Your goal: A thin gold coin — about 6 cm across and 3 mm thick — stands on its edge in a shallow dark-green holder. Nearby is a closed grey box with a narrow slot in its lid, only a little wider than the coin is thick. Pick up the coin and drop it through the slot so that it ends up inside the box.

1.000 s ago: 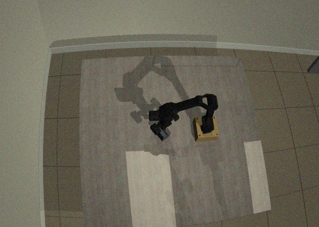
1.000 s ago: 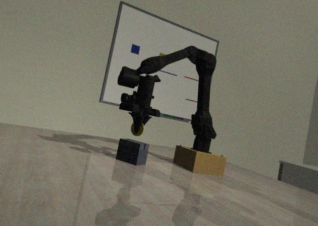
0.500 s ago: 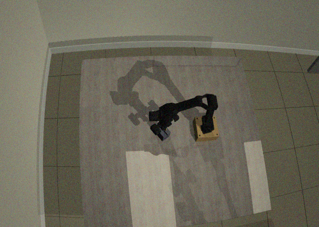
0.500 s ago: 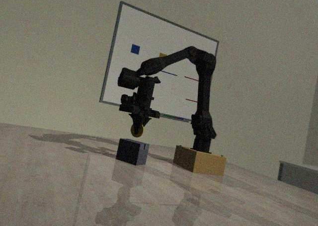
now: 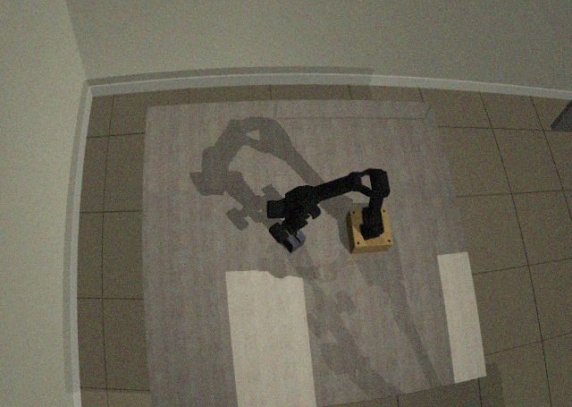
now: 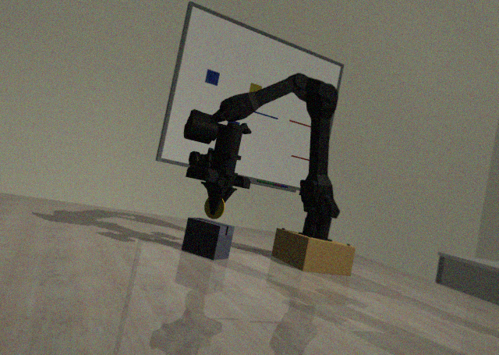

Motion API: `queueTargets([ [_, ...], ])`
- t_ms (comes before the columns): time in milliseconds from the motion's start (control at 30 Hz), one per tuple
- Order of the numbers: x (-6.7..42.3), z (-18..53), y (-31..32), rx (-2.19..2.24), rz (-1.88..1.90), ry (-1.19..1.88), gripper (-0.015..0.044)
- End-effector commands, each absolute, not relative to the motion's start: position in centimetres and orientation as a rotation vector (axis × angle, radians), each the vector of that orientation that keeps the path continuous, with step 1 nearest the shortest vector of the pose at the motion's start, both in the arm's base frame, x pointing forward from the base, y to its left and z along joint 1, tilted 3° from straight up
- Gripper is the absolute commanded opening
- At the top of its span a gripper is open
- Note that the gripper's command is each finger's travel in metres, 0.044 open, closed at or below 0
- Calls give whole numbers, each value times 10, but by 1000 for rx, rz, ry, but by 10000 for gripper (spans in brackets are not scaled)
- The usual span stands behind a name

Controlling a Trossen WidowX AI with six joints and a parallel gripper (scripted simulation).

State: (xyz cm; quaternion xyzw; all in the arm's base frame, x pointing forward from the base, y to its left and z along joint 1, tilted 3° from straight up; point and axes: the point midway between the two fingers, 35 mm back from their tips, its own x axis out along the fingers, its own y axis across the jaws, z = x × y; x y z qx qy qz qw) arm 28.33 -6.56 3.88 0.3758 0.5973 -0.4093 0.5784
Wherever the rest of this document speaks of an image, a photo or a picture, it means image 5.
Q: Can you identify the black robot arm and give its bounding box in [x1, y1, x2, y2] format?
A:
[267, 168, 390, 241]

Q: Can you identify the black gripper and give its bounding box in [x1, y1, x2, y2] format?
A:
[269, 206, 321, 243]

